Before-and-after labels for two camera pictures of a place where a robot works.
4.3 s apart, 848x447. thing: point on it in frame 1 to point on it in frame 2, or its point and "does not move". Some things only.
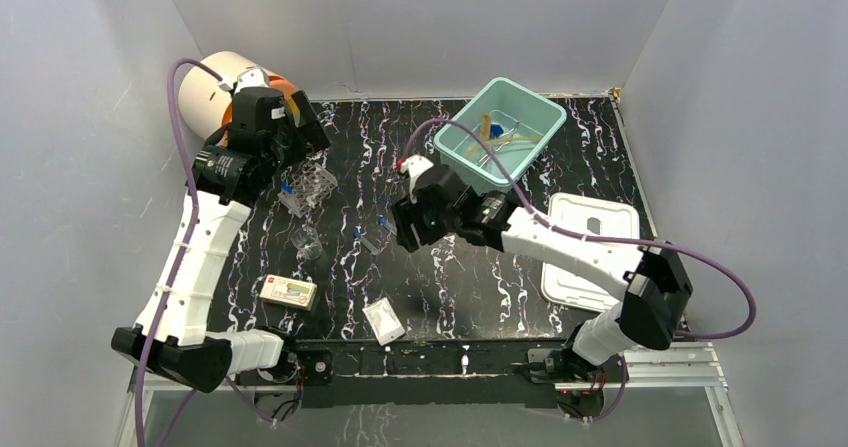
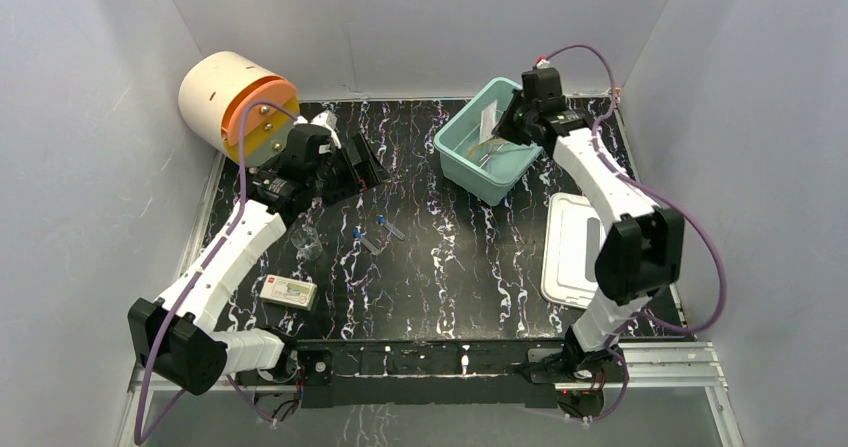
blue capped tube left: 358,234 does not move
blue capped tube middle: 386,224 does not move
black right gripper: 406,213 to 503,128
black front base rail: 425,373 does not move
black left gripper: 308,130 to 351,168
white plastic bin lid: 568,288 does not move
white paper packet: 383,321 to 488,120
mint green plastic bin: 518,124 does not move
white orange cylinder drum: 207,106 does not move
